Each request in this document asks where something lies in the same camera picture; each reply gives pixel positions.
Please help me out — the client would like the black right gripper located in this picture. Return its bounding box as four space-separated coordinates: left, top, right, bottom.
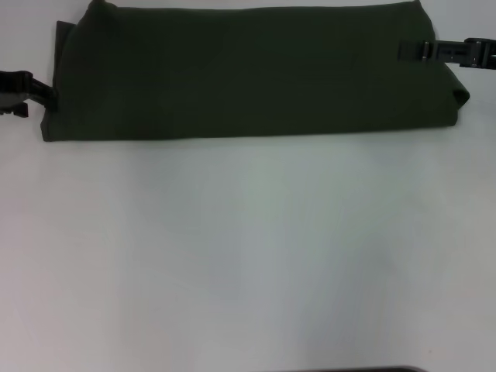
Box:
398 36 496 71

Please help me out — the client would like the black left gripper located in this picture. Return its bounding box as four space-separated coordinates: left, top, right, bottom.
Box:
0 70 60 118

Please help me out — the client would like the dark green FREE t-shirt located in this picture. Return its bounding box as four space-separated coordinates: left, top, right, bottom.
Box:
40 0 471 143

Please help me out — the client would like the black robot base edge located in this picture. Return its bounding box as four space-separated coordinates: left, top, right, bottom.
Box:
270 366 424 372

